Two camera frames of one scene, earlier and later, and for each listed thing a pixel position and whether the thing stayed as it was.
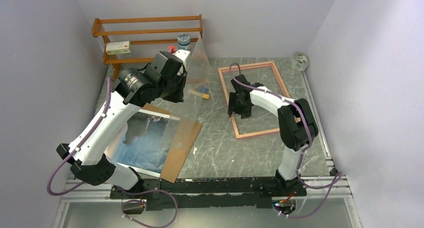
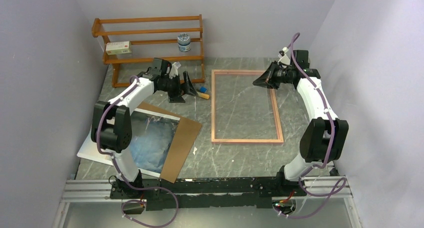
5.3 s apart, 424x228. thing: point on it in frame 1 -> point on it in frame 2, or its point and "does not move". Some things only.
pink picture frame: [276, 69] -> [230, 141]
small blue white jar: [184, 41] does not move
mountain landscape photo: [143, 143] does not move
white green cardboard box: [118, 47] does not move
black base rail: [209, 193] does not move
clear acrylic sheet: [182, 121] -> [243, 111]
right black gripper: [244, 113] -> [264, 80]
